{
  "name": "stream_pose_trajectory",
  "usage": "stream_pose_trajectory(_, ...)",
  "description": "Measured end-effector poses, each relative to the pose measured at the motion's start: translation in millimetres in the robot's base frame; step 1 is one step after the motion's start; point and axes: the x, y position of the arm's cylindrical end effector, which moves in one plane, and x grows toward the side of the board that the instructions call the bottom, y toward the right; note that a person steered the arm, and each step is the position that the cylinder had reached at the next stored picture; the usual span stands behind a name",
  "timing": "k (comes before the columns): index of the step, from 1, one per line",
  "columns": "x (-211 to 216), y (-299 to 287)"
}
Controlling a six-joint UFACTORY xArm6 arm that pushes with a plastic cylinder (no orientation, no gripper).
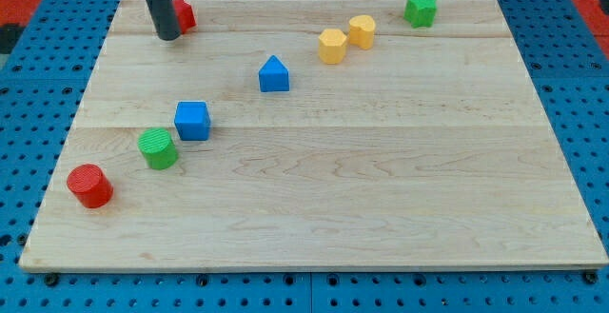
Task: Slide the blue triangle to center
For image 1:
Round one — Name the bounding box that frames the blue triangle block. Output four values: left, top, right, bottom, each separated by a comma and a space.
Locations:
258, 55, 290, 92

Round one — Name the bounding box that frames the light wooden board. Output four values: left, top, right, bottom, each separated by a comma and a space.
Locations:
19, 0, 608, 273

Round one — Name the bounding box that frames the yellow hexagon block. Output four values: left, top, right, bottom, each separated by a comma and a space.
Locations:
318, 29, 347, 65

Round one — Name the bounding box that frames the blue cube block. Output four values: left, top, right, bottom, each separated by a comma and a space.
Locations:
174, 101, 211, 141

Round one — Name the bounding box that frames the yellow heart block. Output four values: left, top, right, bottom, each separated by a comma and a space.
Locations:
348, 15, 376, 49

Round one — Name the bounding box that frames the green cylinder block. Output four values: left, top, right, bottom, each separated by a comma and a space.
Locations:
137, 127, 179, 170

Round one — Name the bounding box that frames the green star block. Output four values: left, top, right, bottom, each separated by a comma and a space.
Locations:
403, 0, 437, 29

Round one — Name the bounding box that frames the red star block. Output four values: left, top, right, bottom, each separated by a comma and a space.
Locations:
172, 0, 197, 34

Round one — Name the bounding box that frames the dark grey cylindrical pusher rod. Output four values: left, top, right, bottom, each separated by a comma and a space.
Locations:
146, 0, 181, 41

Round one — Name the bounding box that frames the red cylinder block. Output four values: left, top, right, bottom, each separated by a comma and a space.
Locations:
67, 164, 113, 208

